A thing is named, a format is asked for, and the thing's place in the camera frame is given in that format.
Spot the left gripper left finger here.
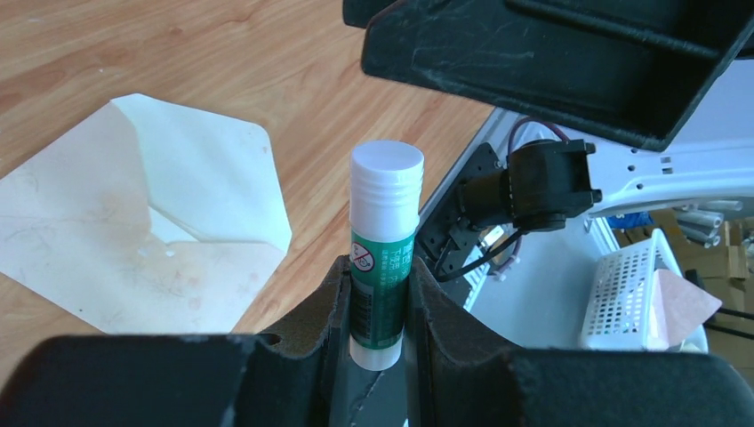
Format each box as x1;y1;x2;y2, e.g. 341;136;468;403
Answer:
1;256;351;426

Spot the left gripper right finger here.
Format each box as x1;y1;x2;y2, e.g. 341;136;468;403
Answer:
406;258;753;426

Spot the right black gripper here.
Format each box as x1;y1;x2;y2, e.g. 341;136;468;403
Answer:
342;0;753;152

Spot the cream paper envelope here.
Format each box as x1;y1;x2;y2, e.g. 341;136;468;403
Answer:
1;93;292;334

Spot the green white glue stick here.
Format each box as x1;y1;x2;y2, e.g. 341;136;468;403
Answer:
349;141;424;372

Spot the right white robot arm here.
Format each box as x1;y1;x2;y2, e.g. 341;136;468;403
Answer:
342;1;753;282

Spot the white perforated basket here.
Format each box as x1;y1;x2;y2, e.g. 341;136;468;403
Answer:
579;230;709;353

